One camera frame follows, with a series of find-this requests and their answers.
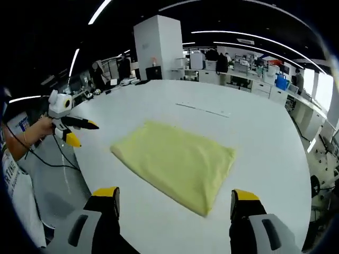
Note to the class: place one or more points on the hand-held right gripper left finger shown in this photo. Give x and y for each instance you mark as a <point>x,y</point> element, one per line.
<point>87,232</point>

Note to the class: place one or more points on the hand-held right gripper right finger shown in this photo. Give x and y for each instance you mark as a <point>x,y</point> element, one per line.
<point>254,232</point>

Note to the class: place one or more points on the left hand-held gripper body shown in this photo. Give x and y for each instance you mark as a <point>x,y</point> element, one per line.
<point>59,105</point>

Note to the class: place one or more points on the yellow garment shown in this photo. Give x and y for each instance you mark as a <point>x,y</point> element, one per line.
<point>174,161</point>

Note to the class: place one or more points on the person's left hand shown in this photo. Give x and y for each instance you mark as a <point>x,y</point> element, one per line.
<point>42,129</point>

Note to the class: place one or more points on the black desktop monitor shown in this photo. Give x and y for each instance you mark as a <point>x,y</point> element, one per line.
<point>153,73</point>

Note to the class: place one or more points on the blue plastic bin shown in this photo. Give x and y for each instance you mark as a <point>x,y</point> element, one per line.
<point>281,81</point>

